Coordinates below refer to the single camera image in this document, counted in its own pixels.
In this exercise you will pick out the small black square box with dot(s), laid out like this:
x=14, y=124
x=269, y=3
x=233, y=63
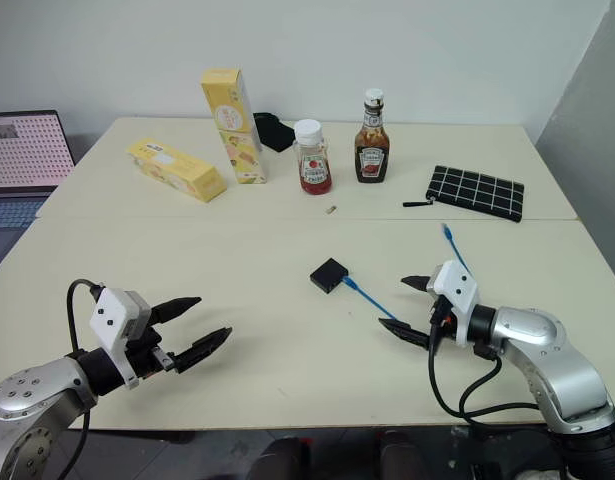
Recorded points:
x=329, y=275

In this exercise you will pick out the clear ketchup bottle white cap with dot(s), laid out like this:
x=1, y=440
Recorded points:
x=314, y=165

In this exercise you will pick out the black white-grid zip pouch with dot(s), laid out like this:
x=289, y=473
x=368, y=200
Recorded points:
x=479, y=192

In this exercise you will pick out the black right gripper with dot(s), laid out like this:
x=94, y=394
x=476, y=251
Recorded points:
x=442, y=317

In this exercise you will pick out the tall yellow carton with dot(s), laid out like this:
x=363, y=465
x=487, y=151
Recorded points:
x=234, y=125

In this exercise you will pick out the black cloth pouch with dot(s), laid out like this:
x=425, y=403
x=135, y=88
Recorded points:
x=274, y=132

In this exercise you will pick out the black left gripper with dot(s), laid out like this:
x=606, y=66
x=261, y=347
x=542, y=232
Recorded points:
x=149, y=352

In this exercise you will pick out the long yellow carton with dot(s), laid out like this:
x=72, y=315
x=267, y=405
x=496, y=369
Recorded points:
x=174, y=170

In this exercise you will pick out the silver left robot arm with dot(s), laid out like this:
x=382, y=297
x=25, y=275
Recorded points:
x=32, y=385

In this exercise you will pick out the open laptop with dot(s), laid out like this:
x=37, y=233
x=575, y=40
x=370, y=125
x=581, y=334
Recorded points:
x=22, y=150

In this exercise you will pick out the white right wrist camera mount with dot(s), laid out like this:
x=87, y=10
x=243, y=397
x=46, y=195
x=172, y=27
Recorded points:
x=457, y=290

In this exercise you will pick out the small brown plug piece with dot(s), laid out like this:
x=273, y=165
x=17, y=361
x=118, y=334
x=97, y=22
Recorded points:
x=330, y=209

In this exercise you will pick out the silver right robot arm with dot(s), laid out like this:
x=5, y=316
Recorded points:
x=537, y=332

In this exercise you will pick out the dark rounded shape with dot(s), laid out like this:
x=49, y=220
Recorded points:
x=404, y=457

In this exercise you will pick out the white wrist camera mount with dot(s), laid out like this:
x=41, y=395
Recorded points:
x=109, y=315
x=457, y=290

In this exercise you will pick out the dark Heinz sauce bottle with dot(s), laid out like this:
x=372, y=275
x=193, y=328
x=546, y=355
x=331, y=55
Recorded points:
x=372, y=150

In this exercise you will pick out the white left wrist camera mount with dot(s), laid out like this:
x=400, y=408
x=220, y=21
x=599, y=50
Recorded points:
x=109, y=315

